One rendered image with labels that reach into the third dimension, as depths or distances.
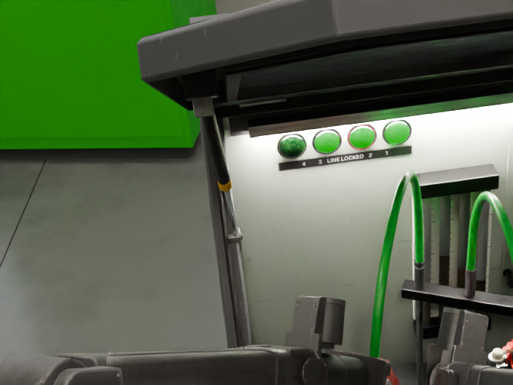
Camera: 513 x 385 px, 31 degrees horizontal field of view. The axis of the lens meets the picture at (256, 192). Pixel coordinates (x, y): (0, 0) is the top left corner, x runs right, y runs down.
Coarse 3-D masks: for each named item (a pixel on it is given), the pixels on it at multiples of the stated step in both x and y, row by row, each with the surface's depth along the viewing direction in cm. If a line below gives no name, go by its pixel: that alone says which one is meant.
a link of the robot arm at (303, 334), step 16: (304, 304) 119; (320, 304) 118; (336, 304) 120; (304, 320) 118; (320, 320) 118; (336, 320) 120; (288, 336) 119; (304, 336) 118; (320, 336) 117; (336, 336) 119; (320, 352) 117; (304, 368) 111; (320, 368) 114; (304, 384) 112; (320, 384) 114
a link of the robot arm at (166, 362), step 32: (128, 352) 94; (160, 352) 96; (192, 352) 100; (224, 352) 103; (256, 352) 107; (288, 352) 110; (64, 384) 80; (96, 384) 83; (128, 384) 90; (160, 384) 94; (192, 384) 97; (224, 384) 102; (256, 384) 106; (288, 384) 110
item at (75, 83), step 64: (0, 0) 388; (64, 0) 384; (128, 0) 380; (192, 0) 415; (0, 64) 406; (64, 64) 401; (128, 64) 397; (0, 128) 425; (64, 128) 420; (128, 128) 415; (192, 128) 415
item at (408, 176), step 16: (416, 176) 146; (400, 192) 135; (416, 192) 151; (400, 208) 134; (416, 208) 155; (416, 224) 158; (384, 240) 131; (416, 240) 161; (384, 256) 129; (416, 256) 163; (384, 272) 129; (384, 288) 128
